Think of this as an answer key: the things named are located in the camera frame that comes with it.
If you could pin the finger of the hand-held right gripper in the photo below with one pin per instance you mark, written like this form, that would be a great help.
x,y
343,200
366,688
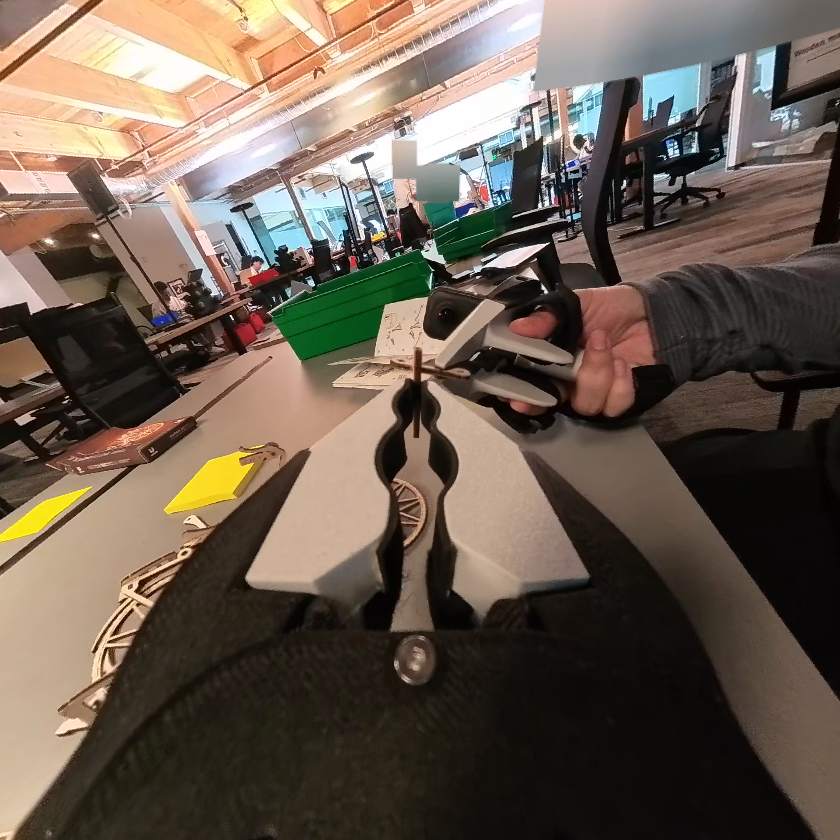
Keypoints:
x,y
476,331
518,390

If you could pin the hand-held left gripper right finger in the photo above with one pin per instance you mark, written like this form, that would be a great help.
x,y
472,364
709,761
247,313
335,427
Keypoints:
x,y
512,518

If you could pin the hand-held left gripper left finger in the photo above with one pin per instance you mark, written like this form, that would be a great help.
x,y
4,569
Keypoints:
x,y
315,518

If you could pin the small narrow wooden part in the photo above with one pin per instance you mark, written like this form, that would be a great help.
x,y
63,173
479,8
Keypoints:
x,y
446,373

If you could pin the slotted wooden part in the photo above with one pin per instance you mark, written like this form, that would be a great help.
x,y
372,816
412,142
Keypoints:
x,y
417,407

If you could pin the small flat wooden link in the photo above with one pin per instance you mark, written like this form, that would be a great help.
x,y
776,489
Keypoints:
x,y
195,523

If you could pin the wooden bicycle model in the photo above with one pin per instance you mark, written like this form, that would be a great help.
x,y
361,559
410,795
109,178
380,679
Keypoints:
x,y
157,565

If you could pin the brown model kit box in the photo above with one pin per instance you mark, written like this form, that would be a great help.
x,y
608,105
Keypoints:
x,y
121,443

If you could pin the person's right hand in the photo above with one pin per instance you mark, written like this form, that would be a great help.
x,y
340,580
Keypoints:
x,y
617,341

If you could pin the instruction booklet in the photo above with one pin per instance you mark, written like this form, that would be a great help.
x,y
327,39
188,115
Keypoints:
x,y
400,328

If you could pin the white paper sheet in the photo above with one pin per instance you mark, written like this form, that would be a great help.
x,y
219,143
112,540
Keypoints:
x,y
518,257

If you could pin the large green plastic bin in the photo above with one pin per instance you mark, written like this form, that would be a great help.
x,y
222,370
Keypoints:
x,y
354,305

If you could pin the small green plastic bin stack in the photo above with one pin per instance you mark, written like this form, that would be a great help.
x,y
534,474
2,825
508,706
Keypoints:
x,y
469,229

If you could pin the yellow sticky note pad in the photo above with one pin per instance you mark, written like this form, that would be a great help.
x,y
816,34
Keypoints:
x,y
43,515
210,485

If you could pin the black ball cluster stand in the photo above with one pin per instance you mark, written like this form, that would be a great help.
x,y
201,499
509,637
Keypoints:
x,y
287,257
203,295

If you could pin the black floor lamp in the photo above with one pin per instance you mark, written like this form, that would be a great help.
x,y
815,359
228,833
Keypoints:
x,y
362,157
244,207

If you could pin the ceiling projector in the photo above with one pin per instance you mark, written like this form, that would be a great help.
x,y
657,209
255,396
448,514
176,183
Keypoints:
x,y
405,126

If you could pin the black office chair with armrests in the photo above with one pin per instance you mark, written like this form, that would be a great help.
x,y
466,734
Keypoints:
x,y
607,184

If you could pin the person's legs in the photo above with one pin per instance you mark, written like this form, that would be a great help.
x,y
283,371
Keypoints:
x,y
754,525

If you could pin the black mesh office chair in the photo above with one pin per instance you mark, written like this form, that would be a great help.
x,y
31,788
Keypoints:
x,y
105,361

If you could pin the black swivel office chair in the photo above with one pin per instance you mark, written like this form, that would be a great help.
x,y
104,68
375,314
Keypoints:
x,y
695,157

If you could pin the black chair armrest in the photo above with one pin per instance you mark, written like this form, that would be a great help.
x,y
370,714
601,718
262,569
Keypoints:
x,y
800,387

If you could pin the black speaker on stand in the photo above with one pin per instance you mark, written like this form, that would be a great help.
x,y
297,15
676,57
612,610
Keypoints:
x,y
92,187

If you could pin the framed tag sign on stand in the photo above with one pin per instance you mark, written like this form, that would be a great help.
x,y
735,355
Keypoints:
x,y
807,72

